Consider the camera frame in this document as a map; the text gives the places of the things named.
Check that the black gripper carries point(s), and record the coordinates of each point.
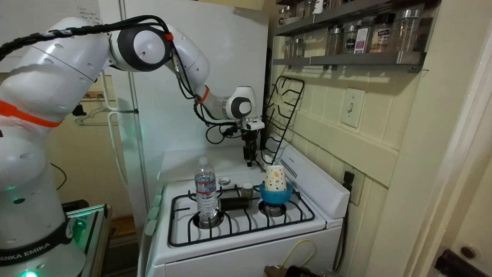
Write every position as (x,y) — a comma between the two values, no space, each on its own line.
(249,134)

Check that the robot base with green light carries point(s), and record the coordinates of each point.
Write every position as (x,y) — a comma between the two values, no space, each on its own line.
(37,238)

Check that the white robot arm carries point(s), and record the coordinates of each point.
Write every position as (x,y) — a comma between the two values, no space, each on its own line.
(60,64)

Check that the small spice shaker jar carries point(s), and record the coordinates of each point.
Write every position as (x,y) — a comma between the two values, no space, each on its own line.
(246,189)

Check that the white patterned paper cup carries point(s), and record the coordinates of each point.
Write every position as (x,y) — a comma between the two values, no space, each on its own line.
(275,178)

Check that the blue bowl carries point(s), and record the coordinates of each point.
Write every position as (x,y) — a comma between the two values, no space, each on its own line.
(275,197)

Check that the clear plastic water bottle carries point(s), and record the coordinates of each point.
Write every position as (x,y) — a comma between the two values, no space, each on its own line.
(206,192)

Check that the black stove grate on burners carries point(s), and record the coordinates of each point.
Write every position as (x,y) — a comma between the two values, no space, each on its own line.
(238,217)

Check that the white gas stove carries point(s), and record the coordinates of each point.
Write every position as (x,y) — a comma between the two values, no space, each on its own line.
(317,248)

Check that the black leaning stove grate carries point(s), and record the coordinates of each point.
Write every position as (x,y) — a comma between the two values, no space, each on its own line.
(277,115)

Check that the white refrigerator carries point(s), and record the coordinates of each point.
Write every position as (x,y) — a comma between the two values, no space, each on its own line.
(154,120)

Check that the white wall outlet plate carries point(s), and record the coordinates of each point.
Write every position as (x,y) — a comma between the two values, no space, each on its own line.
(352,104)

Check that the grey wall spice rack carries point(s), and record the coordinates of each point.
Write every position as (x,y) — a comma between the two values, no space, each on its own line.
(355,32)

